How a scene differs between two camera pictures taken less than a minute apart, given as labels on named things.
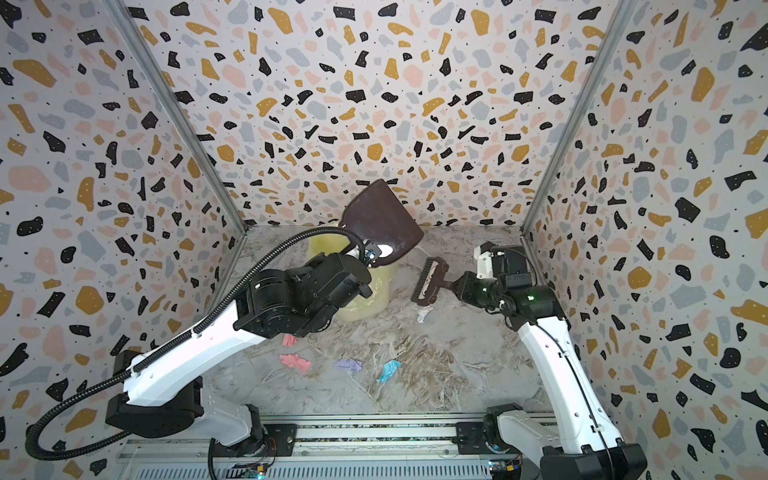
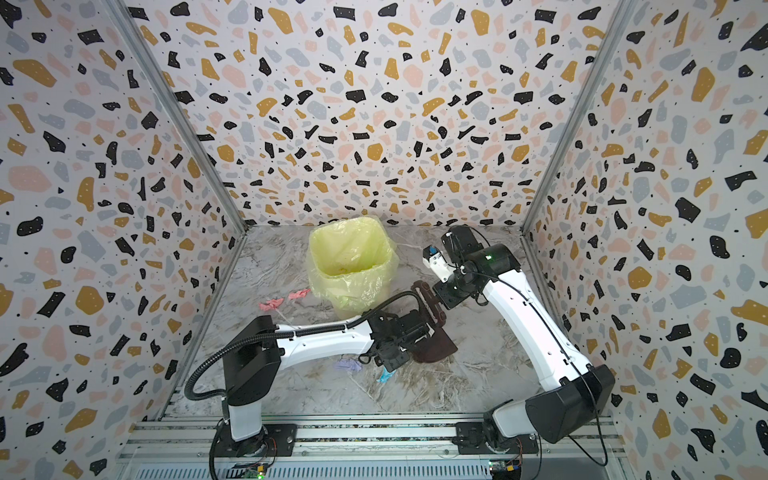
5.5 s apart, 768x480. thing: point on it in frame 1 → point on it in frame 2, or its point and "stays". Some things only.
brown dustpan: [377, 215] → [433, 347]
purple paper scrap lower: [353, 364] stays
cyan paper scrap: [390, 368] stays
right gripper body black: [466, 285] → [447, 291]
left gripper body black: [317, 267] → [397, 358]
